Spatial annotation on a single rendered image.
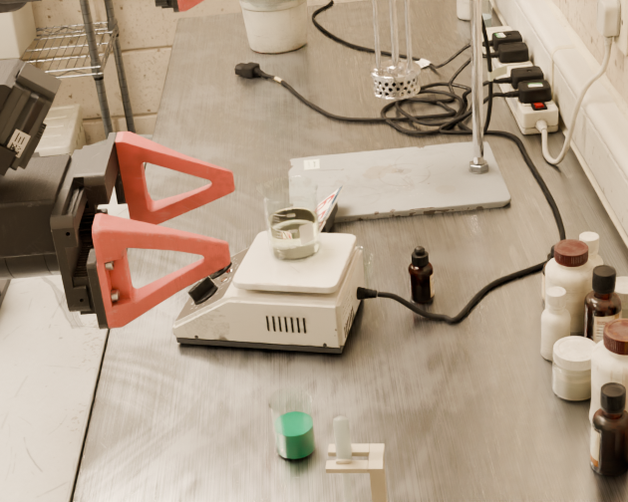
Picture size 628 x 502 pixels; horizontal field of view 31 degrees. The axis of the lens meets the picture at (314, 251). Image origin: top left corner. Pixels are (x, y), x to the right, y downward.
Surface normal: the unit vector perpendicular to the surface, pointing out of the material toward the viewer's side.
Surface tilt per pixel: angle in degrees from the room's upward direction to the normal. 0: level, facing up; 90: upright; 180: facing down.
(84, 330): 0
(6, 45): 92
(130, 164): 90
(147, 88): 90
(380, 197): 0
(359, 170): 0
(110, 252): 90
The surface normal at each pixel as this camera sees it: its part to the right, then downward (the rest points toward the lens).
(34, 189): -0.08, -0.87
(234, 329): -0.23, 0.50
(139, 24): 0.04, 0.49
